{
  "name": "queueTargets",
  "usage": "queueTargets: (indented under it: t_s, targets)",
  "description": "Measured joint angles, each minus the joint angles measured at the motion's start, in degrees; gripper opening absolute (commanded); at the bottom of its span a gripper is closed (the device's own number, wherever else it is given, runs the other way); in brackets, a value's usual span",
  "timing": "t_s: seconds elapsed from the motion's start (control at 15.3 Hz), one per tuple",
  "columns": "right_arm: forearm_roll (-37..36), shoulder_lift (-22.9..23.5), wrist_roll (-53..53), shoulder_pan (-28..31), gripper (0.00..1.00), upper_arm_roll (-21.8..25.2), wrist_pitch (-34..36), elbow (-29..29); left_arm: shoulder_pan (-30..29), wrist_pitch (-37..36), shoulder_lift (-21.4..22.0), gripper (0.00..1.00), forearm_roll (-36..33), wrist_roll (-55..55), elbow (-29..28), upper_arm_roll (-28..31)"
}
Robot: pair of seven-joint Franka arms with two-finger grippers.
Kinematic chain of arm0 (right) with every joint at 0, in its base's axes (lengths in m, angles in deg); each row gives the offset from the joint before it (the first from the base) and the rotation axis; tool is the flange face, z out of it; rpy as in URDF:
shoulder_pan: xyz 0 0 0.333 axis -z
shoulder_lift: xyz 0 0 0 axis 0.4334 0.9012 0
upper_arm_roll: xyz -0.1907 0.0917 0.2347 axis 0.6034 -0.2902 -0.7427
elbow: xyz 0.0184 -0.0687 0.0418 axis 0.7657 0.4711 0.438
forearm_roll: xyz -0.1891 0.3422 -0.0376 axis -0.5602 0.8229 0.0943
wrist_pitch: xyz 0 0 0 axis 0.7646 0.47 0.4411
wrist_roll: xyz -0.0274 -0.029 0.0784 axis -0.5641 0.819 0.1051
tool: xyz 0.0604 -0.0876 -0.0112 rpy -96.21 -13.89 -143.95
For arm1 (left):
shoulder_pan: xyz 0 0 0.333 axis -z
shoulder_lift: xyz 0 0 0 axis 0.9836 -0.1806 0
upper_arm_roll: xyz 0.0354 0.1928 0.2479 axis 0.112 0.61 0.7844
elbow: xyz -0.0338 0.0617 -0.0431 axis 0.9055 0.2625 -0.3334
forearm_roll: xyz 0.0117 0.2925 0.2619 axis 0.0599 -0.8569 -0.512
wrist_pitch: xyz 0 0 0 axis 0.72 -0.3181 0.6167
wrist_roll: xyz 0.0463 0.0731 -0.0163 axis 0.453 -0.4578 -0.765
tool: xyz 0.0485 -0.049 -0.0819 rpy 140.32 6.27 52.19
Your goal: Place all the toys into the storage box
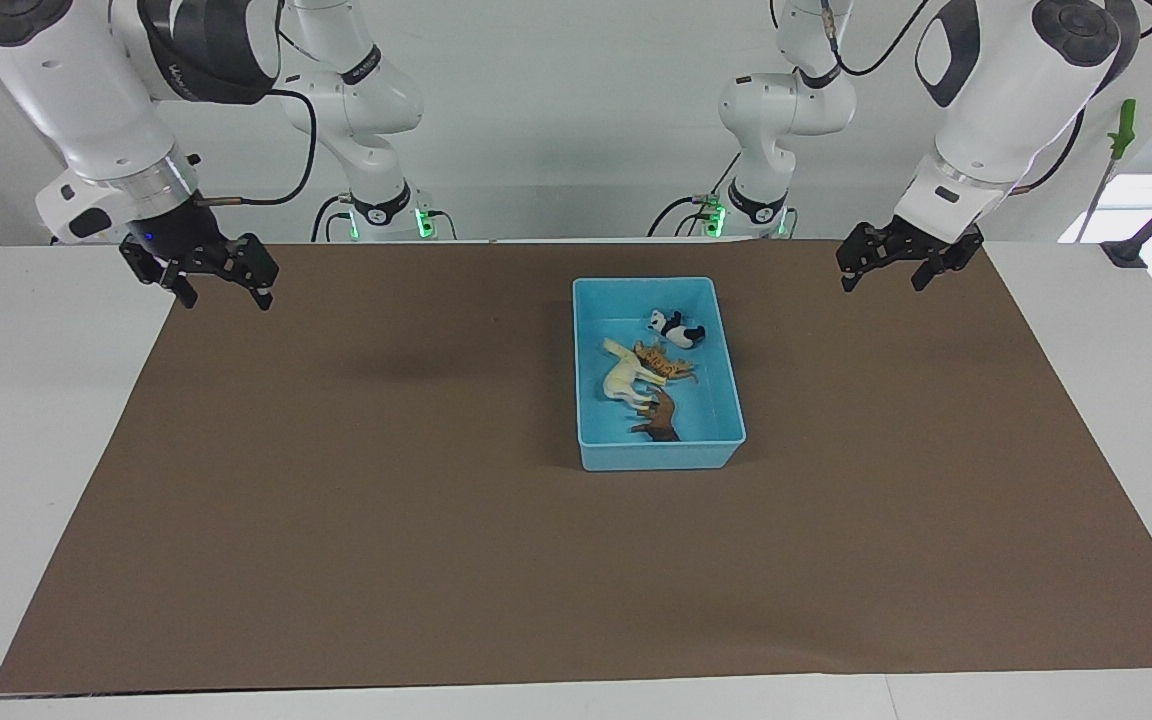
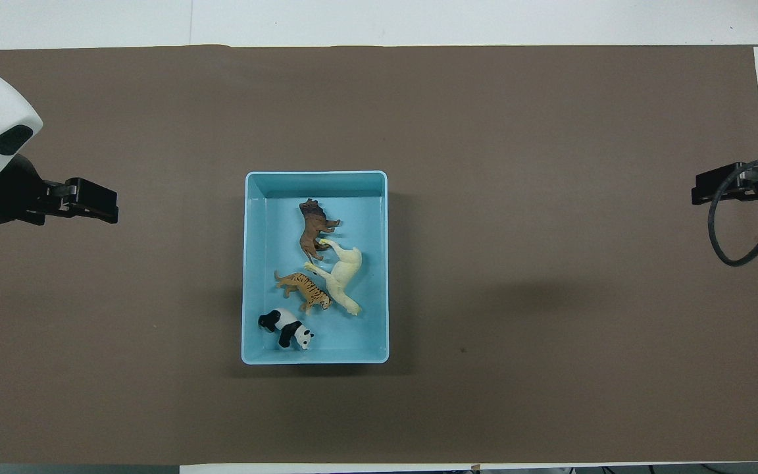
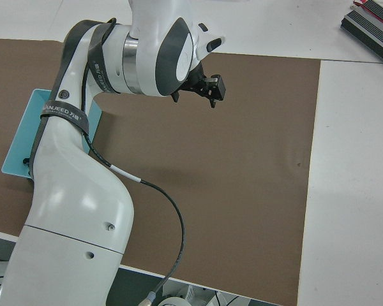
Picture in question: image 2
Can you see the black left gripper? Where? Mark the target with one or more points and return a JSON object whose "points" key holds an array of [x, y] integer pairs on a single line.
{"points": [[14, 194]]}

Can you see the brown lion toy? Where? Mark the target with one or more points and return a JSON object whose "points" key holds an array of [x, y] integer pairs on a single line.
{"points": [[313, 227]]}

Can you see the orange striped tiger toy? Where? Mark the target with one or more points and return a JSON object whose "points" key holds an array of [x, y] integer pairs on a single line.
{"points": [[306, 288]]}

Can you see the black and white panda toy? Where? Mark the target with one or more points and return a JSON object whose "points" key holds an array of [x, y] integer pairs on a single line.
{"points": [[290, 328]]}

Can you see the cream white horse toy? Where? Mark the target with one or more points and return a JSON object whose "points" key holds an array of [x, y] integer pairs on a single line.
{"points": [[343, 270]]}

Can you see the light blue plastic storage box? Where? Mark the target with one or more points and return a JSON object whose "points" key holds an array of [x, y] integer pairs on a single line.
{"points": [[359, 329]]}

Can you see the brown table mat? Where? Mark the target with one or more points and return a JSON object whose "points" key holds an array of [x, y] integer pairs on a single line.
{"points": [[517, 362]]}

